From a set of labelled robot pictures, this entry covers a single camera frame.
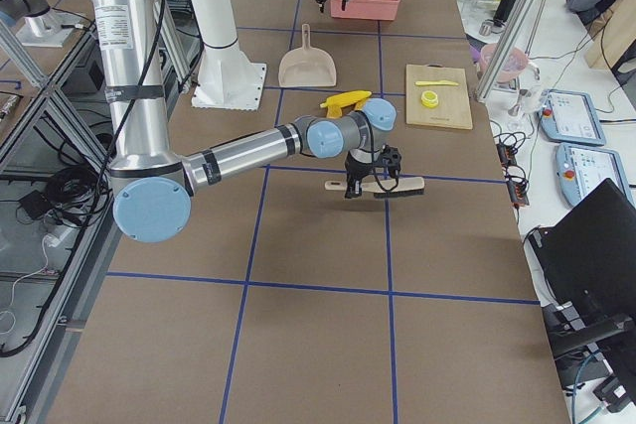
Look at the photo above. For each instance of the yellow toy lemon slices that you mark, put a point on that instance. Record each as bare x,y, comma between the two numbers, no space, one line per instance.
429,99

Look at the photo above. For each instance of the aluminium frame post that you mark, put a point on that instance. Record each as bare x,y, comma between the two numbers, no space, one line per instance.
505,44

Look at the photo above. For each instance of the blue teach pendant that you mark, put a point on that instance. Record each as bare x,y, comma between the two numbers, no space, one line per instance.
570,116
580,169

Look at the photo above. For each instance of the black water bottle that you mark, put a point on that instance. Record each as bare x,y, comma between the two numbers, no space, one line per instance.
503,12

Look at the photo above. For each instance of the lower blue teach pendant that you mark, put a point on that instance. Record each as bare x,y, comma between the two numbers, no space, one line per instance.
580,169

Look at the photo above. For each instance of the beige plastic dustpan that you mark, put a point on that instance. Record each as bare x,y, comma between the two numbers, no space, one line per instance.
307,66

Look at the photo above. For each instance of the pink bowl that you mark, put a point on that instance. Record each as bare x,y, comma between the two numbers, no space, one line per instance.
515,63

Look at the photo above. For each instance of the upper blue teach pendant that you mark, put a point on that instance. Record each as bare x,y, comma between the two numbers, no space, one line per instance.
570,116

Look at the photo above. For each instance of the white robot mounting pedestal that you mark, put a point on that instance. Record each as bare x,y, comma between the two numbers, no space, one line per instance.
226,79

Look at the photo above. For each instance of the bamboo cutting board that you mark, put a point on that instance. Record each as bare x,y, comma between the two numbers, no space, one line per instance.
453,110

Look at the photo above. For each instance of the beige hand brush black bristles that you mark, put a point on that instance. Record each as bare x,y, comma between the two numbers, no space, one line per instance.
384,189

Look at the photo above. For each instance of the yellow toy corn cob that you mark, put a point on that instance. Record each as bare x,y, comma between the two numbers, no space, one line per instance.
346,98

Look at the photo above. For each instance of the yellow plastic toy knife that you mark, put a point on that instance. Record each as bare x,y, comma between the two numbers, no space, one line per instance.
440,82

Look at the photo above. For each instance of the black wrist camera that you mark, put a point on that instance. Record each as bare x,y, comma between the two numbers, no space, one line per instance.
391,160

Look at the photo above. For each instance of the black laptop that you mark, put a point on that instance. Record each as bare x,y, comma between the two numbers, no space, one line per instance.
588,258

